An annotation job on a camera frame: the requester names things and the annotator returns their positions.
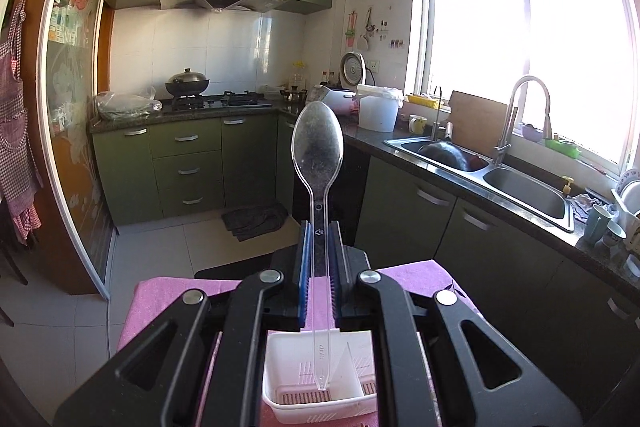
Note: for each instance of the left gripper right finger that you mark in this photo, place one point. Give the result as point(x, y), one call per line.
point(351, 300)

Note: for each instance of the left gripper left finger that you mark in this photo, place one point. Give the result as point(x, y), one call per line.
point(287, 302)

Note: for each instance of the clear plastic spoon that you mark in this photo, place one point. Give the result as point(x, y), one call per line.
point(317, 153)

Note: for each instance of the tall steel kitchen faucet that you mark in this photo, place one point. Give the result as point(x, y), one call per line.
point(512, 114)

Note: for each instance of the kitchen window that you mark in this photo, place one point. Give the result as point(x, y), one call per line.
point(585, 51)

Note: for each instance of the white plastic utensil caddy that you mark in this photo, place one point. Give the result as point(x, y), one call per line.
point(302, 386)

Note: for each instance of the dark floor mat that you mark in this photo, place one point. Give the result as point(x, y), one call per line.
point(250, 222)

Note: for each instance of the pink floral tablecloth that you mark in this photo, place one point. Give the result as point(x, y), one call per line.
point(152, 297)

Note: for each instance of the dark pot in sink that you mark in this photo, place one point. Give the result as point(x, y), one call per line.
point(446, 154)

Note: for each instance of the white plastic bucket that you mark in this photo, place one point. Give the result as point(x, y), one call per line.
point(378, 107)

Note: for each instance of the small steel faucet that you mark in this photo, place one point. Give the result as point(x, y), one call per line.
point(438, 93)

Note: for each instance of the small dark kettle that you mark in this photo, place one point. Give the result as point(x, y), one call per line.
point(294, 95)

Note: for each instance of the wooden cutting board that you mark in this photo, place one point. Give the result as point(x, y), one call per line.
point(476, 122)

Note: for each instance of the white rice cooker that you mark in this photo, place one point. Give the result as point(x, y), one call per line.
point(353, 70)

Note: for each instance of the black gas stove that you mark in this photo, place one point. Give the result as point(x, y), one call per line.
point(229, 99)

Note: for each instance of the steel double sink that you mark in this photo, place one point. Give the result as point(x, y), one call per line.
point(524, 191)

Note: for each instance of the green lower cabinets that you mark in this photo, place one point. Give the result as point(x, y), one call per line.
point(540, 286)

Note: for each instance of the black wok with lid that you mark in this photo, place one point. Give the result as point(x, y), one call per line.
point(187, 84)

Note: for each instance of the green dish on windowsill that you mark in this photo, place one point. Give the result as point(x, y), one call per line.
point(563, 146)

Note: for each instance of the teal ceramic mug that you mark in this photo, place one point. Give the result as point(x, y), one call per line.
point(597, 223)

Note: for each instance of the plastic bag on counter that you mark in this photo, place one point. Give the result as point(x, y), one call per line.
point(119, 106)

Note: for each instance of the pink checkered apron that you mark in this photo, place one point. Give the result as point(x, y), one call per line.
point(20, 178)

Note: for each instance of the glass sliding door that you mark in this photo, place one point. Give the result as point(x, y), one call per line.
point(66, 86)

